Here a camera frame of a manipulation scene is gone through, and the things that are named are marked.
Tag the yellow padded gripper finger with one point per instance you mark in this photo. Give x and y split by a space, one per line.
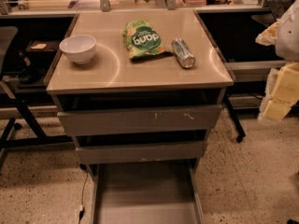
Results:
282 85

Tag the green rice chip bag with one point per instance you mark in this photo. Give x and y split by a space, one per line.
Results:
141 40

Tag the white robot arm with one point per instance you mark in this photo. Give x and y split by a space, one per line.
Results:
282 85

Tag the top grey drawer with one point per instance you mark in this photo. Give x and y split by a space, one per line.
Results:
140 120

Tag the middle grey drawer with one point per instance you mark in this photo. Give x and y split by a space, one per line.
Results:
142 152

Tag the grey drawer cabinet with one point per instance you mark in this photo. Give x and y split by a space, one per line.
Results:
111 80

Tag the bottom open grey drawer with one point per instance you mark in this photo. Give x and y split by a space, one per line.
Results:
158 192

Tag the black table leg with caster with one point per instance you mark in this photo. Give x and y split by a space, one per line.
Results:
238 126

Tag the open laptop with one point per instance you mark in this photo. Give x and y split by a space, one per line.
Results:
279 7

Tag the silver drink can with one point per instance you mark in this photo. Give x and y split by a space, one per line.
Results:
183 53

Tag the white ceramic bowl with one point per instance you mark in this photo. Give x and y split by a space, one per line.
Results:
78 49

